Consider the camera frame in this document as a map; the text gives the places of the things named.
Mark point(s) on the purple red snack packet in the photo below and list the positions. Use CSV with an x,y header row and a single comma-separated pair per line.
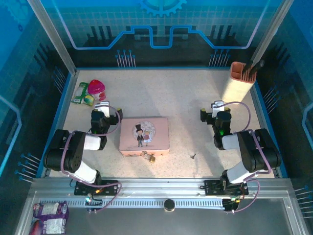
x,y
49,226

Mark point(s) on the black round knob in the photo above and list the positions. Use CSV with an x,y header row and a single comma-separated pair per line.
x,y
169,205

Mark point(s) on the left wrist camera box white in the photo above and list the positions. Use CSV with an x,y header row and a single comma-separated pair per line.
x,y
102,107

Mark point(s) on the brass padlock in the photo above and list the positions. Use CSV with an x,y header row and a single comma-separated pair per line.
x,y
151,158

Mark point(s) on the small metal key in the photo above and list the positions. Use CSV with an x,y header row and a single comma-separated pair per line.
x,y
193,156

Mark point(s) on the pink tin box cartoon couple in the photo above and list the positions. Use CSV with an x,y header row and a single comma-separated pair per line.
x,y
144,135

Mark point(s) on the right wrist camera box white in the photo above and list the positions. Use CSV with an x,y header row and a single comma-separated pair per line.
x,y
218,105

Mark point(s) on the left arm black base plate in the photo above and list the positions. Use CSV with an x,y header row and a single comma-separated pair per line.
x,y
110,187

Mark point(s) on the beige orange utensil holder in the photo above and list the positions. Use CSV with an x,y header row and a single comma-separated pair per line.
x,y
236,88

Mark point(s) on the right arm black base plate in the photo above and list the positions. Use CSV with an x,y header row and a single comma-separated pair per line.
x,y
212,187

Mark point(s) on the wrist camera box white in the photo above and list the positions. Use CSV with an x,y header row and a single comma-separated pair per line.
x,y
102,107
218,105

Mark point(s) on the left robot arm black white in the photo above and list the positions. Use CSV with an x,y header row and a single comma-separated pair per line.
x,y
73,156

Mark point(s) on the green snack bag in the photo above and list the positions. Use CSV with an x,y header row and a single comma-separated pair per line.
x,y
82,95

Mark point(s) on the aluminium frame post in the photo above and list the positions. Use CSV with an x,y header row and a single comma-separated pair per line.
x,y
52,36
271,31

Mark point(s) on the aluminium front frame rail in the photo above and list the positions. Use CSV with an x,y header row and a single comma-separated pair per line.
x,y
159,184

